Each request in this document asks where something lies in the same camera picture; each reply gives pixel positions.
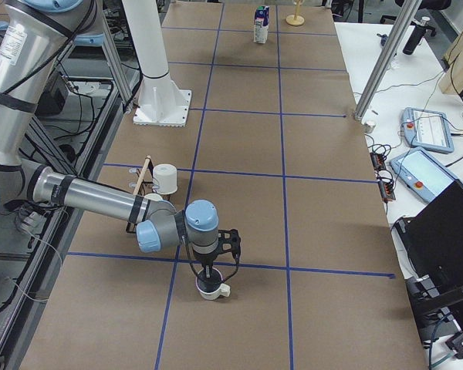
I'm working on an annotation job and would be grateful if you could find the blue teach pendant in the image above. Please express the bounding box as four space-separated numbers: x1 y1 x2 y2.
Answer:
401 107 455 153
390 147 458 204

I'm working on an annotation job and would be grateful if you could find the white mug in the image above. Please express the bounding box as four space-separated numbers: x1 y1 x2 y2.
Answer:
195 267 231 301

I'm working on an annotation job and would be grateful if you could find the upper blue teach pendant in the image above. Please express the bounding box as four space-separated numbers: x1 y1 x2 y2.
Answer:
401 107 455 153

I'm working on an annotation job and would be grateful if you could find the wooden stand with round base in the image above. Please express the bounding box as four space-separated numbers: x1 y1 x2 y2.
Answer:
286 0 305 27

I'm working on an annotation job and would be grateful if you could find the black power strip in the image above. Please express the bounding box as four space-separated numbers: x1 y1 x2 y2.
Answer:
370 152 396 204

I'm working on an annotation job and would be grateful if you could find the lower blue teach pendant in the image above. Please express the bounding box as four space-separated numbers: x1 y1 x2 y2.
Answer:
390 147 458 204

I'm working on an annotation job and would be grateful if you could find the blue white milk carton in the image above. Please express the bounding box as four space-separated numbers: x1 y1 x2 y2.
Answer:
253 5 269 44

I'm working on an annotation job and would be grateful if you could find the black monitor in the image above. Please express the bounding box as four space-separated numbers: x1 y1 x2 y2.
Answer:
395 180 463 292

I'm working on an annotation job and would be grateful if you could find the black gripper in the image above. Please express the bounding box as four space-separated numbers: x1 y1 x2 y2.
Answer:
192 229 241 284

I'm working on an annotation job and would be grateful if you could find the black cylindrical bottle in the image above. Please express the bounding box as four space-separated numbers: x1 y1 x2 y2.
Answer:
403 16 430 55

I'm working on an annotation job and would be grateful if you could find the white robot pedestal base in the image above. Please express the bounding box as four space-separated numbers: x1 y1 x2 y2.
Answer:
123 0 192 127

